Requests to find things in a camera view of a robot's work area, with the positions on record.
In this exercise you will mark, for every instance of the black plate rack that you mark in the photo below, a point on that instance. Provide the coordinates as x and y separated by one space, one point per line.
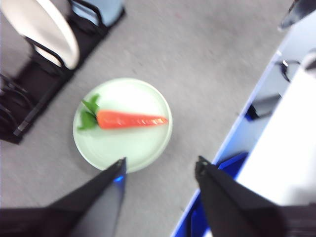
37 98

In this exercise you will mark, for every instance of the blue plate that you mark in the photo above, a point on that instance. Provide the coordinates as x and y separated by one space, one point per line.
111 12

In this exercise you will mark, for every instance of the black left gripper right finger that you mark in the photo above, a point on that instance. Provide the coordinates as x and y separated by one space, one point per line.
234 212

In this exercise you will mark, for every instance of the orange carrot with green leaves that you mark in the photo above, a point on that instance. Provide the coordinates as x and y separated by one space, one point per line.
123 119

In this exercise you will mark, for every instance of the cream plate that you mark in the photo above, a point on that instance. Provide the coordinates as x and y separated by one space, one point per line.
44 24

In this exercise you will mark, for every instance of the green plate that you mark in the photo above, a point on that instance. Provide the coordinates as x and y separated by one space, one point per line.
128 148

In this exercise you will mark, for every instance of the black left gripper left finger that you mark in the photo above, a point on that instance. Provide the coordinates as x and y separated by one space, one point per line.
81 212

